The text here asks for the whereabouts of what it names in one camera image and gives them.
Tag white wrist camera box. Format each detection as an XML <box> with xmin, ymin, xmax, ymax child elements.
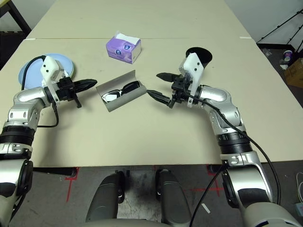
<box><xmin>178</xmin><ymin>52</ymin><xmax>205</xmax><ymax>108</ymax></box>
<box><xmin>39</xmin><ymin>55</ymin><xmax>68</xmax><ymax>105</ymax></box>

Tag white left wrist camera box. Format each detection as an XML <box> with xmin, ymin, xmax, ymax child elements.
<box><xmin>39</xmin><ymin>55</ymin><xmax>68</xmax><ymax>105</ymax></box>

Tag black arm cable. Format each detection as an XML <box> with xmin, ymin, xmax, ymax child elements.
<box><xmin>21</xmin><ymin>55</ymin><xmax>60</xmax><ymax>128</ymax></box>
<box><xmin>188</xmin><ymin>93</ymin><xmax>282</xmax><ymax>227</ymax></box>

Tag black cup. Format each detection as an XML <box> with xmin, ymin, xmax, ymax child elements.
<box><xmin>186</xmin><ymin>47</ymin><xmax>213</xmax><ymax>71</ymax></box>

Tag black sunglasses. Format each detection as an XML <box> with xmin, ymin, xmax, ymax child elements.
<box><xmin>101</xmin><ymin>81</ymin><xmax>141</xmax><ymax>104</ymax></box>

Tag white floor cable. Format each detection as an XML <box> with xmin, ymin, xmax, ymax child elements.
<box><xmin>295</xmin><ymin>171</ymin><xmax>303</xmax><ymax>191</ymax></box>

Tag grey robot leg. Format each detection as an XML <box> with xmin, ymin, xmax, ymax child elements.
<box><xmin>85</xmin><ymin>172</ymin><xmax>125</xmax><ymax>224</ymax></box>
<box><xmin>155</xmin><ymin>169</ymin><xmax>192</xmax><ymax>225</ymax></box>

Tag blue plate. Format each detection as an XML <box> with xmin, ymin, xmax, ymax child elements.
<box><xmin>18</xmin><ymin>52</ymin><xmax>76</xmax><ymax>89</ymax></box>

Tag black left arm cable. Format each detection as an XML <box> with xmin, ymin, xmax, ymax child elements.
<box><xmin>21</xmin><ymin>55</ymin><xmax>60</xmax><ymax>128</ymax></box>

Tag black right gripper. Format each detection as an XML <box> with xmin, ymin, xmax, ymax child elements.
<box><xmin>146</xmin><ymin>72</ymin><xmax>197</xmax><ymax>109</ymax></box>

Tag brown cardboard box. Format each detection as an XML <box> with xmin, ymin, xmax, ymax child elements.
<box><xmin>284</xmin><ymin>59</ymin><xmax>303</xmax><ymax>88</ymax></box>

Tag black tripod stand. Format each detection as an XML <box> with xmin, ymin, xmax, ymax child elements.
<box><xmin>257</xmin><ymin>9</ymin><xmax>303</xmax><ymax>55</ymax></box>

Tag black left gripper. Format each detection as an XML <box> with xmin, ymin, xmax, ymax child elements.
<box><xmin>55</xmin><ymin>77</ymin><xmax>98</xmax><ymax>109</ymax></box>

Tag black foam floor mat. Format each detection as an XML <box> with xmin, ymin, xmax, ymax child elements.
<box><xmin>0</xmin><ymin>30</ymin><xmax>27</xmax><ymax>69</ymax></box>

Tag grey glasses case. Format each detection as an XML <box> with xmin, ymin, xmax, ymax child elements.
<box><xmin>95</xmin><ymin>70</ymin><xmax>147</xmax><ymax>113</ymax></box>

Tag grey right robot leg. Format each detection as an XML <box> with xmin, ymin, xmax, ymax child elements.
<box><xmin>155</xmin><ymin>169</ymin><xmax>192</xmax><ymax>225</ymax></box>

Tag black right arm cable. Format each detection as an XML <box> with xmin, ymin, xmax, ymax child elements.
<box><xmin>188</xmin><ymin>93</ymin><xmax>282</xmax><ymax>227</ymax></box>

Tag grey left robot leg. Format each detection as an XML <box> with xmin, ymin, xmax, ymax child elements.
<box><xmin>85</xmin><ymin>172</ymin><xmax>125</xmax><ymax>224</ymax></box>

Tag purple tissue pack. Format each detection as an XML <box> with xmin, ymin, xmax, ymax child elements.
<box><xmin>106</xmin><ymin>30</ymin><xmax>142</xmax><ymax>64</ymax></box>

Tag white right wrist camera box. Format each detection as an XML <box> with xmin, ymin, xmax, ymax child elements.
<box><xmin>178</xmin><ymin>52</ymin><xmax>205</xmax><ymax>108</ymax></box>

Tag black-framed side table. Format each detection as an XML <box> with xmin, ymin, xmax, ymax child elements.
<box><xmin>0</xmin><ymin>0</ymin><xmax>33</xmax><ymax>35</ymax></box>

